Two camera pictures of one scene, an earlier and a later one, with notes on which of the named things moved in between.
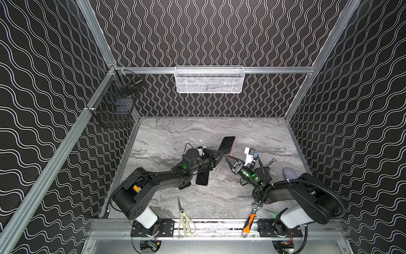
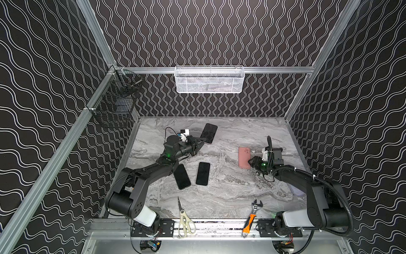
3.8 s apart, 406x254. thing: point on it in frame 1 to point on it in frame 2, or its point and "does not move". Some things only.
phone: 227,145 to 209,132
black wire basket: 118,96 does not move
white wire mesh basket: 209,79 does not move
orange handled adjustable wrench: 249,222 does not move
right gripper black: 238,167 to 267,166
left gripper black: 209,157 to 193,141
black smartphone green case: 202,178 does not move
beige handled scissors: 185,224 does not move
